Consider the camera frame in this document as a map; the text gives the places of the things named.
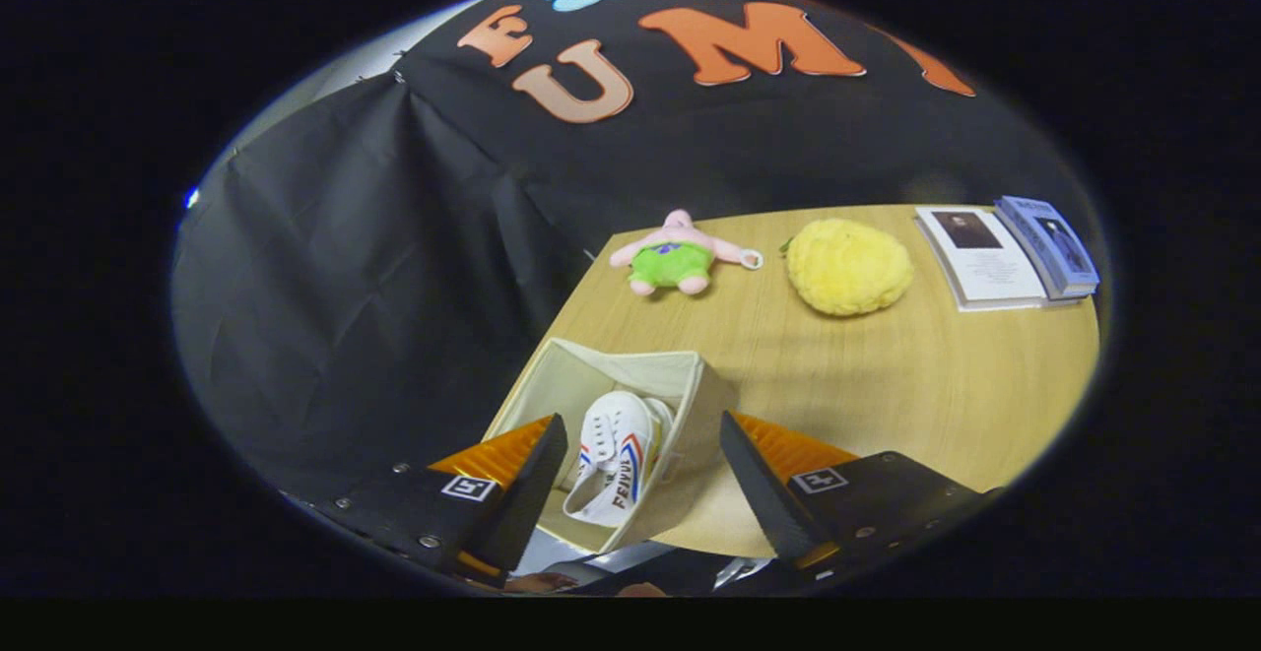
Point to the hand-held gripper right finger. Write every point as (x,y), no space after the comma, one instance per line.
(763,493)

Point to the yellow pineapple plush toy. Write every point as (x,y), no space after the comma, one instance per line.
(847,267)

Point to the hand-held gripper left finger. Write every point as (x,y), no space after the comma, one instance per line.
(527,493)

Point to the white booklet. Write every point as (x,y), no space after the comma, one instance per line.
(990,262)

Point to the blue book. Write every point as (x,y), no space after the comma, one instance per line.
(1049,247)

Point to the beige fabric storage box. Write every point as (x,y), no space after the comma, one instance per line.
(690,434)

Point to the pink star plush toy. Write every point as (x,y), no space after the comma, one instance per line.
(675,262)

